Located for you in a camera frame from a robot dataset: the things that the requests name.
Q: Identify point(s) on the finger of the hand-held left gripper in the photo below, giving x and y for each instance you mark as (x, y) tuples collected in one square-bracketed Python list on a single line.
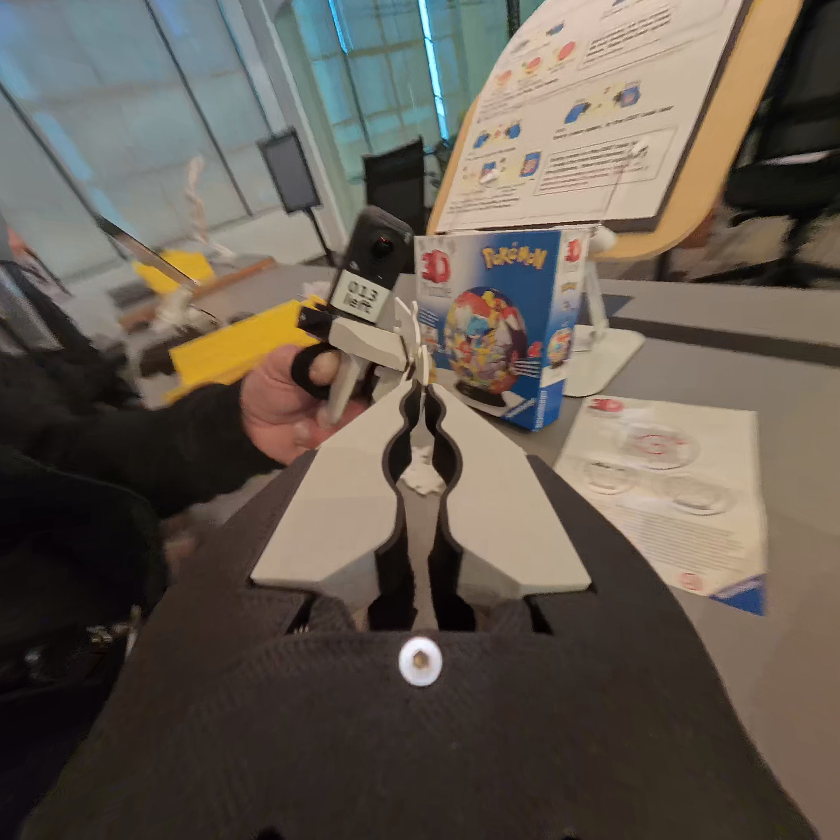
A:
[(367, 341)]

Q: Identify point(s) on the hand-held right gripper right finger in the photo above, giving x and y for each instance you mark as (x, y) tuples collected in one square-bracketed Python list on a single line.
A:
[(512, 518)]

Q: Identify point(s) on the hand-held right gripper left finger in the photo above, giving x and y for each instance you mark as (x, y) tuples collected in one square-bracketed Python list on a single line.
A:
[(328, 518)]

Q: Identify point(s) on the joined puzzle ball pieces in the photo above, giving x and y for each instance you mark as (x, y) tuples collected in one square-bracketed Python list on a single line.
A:
[(415, 341)]

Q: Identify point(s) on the white puzzle piece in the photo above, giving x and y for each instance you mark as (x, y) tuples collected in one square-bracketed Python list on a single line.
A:
[(423, 476)]

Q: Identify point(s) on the blue puzzle box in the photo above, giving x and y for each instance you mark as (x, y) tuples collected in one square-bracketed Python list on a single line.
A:
[(499, 315)]

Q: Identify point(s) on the white puzzle instruction leaflet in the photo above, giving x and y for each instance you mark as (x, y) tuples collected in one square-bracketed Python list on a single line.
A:
[(663, 518)]

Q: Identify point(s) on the person's left hand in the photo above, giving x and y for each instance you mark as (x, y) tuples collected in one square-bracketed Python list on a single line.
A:
[(275, 407)]

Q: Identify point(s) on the black office chair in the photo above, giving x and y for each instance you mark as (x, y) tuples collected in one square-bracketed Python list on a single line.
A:
[(394, 184), (787, 131)]

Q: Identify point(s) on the black screen on stand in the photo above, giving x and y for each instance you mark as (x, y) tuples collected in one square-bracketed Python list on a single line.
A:
[(289, 170)]

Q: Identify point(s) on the yellow plastic bin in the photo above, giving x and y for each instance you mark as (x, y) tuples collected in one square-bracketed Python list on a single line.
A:
[(174, 272), (243, 341)]

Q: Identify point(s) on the white stand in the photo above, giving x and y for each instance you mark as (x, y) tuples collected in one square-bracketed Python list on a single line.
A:
[(604, 354)]

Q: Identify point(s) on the instruction board on white stand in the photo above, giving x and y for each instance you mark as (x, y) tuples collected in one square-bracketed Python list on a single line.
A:
[(735, 164)]

